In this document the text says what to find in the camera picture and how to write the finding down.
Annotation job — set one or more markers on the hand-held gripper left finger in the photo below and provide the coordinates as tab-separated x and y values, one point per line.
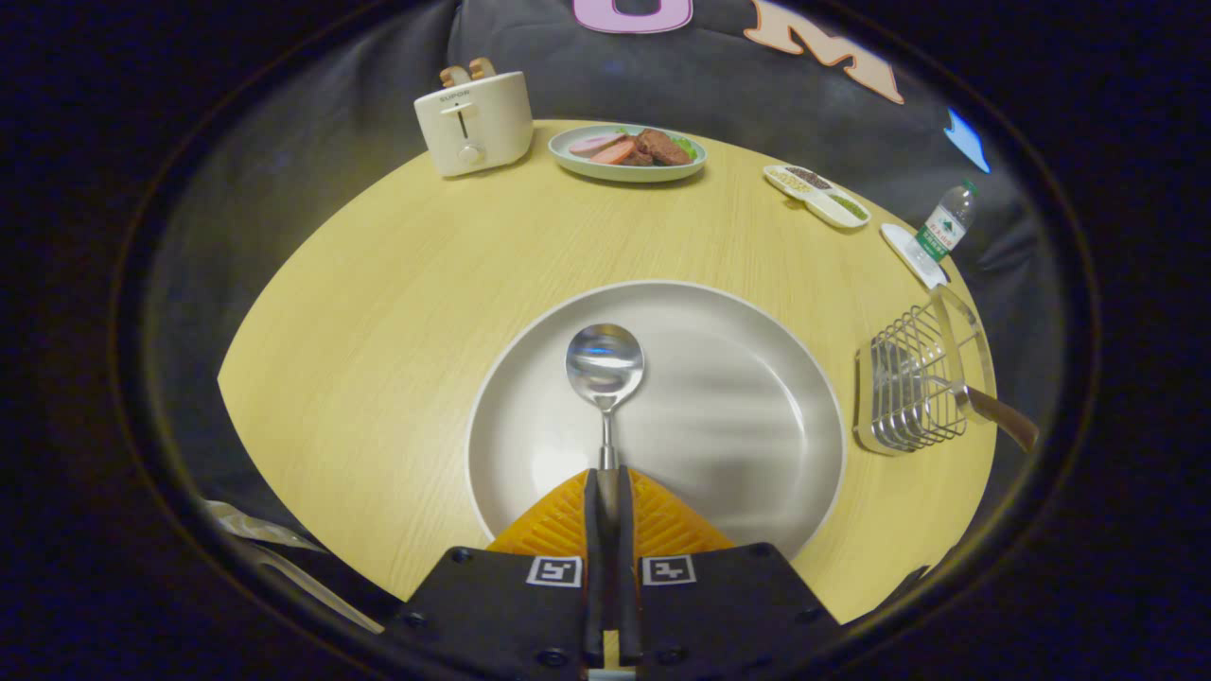
492	615

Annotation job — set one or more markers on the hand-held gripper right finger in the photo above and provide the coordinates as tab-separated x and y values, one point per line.
738	615

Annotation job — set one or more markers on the large white plate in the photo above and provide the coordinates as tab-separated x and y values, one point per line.
719	416

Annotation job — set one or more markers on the white square coaster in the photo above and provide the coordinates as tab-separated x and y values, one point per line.
903	251

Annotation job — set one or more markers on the cream divided dish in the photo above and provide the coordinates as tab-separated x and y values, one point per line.
833	213

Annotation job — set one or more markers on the green beans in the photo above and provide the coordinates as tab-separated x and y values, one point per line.
847	204

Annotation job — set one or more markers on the clear water bottle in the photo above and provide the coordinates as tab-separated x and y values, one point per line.
941	229

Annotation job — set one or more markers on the yellow beans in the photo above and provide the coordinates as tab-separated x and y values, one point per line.
790	182

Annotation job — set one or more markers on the dark beans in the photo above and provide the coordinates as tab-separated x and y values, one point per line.
807	176

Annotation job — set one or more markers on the pale green food plate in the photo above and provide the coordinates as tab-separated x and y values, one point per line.
577	161

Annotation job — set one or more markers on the green lettuce leaf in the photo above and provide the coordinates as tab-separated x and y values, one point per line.
688	147

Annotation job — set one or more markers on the brown meat slice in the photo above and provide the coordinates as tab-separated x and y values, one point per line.
662	147

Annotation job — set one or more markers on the red sausage slice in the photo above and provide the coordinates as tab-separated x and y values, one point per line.
613	153

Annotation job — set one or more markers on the pink ham slice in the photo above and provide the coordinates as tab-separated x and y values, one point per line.
594	144

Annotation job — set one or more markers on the cream toaster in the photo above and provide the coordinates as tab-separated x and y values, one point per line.
492	118

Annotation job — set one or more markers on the toast bread slice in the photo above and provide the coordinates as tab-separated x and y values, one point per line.
482	66
454	74

